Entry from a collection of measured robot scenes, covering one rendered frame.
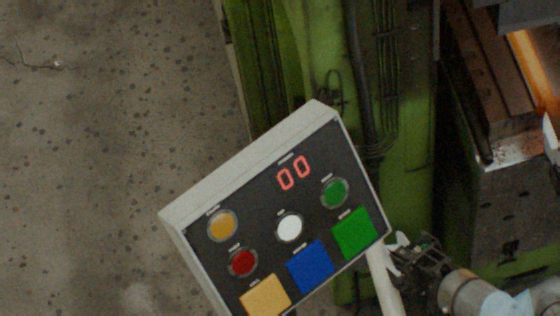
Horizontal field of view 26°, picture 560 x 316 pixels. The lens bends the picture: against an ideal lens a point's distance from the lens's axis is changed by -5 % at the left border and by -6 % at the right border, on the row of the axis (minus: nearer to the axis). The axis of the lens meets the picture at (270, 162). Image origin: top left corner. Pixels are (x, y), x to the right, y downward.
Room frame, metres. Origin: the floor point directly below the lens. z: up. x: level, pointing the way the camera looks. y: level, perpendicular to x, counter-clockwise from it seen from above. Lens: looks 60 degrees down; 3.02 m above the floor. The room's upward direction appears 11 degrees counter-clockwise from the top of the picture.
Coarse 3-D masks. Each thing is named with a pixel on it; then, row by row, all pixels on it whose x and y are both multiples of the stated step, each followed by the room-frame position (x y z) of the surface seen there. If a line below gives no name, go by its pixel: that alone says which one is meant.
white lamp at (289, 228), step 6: (294, 216) 1.01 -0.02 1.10; (282, 222) 1.00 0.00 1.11; (288, 222) 1.00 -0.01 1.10; (294, 222) 1.00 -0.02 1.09; (300, 222) 1.01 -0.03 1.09; (282, 228) 0.99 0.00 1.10; (288, 228) 1.00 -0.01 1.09; (294, 228) 1.00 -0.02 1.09; (300, 228) 1.00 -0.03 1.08; (282, 234) 0.99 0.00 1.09; (288, 234) 0.99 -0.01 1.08; (294, 234) 0.99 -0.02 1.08
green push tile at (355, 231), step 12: (348, 216) 1.02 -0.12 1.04; (360, 216) 1.02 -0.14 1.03; (336, 228) 1.00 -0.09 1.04; (348, 228) 1.01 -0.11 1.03; (360, 228) 1.01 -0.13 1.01; (372, 228) 1.01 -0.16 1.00; (336, 240) 0.99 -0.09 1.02; (348, 240) 0.99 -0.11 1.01; (360, 240) 0.99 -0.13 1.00; (372, 240) 1.00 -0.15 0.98; (348, 252) 0.98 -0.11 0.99
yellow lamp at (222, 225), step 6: (216, 216) 1.00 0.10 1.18; (222, 216) 1.00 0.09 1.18; (228, 216) 1.00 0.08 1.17; (216, 222) 0.99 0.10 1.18; (222, 222) 0.99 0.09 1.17; (228, 222) 0.99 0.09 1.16; (216, 228) 0.98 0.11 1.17; (222, 228) 0.98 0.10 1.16; (228, 228) 0.98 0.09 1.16; (216, 234) 0.97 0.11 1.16; (222, 234) 0.98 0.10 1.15; (228, 234) 0.98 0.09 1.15
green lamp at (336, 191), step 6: (330, 186) 1.05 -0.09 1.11; (336, 186) 1.05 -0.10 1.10; (342, 186) 1.06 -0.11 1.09; (324, 192) 1.04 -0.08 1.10; (330, 192) 1.05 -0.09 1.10; (336, 192) 1.05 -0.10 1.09; (342, 192) 1.05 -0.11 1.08; (324, 198) 1.04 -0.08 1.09; (330, 198) 1.04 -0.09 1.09; (336, 198) 1.04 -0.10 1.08; (342, 198) 1.04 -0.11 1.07; (330, 204) 1.03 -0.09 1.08
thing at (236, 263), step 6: (240, 252) 0.96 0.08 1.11; (246, 252) 0.96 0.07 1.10; (234, 258) 0.95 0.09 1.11; (240, 258) 0.95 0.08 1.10; (246, 258) 0.95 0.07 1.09; (252, 258) 0.95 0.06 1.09; (234, 264) 0.94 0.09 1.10; (240, 264) 0.95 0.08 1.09; (246, 264) 0.95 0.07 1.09; (252, 264) 0.95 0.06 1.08; (234, 270) 0.94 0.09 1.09; (240, 270) 0.94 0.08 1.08; (246, 270) 0.94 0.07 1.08
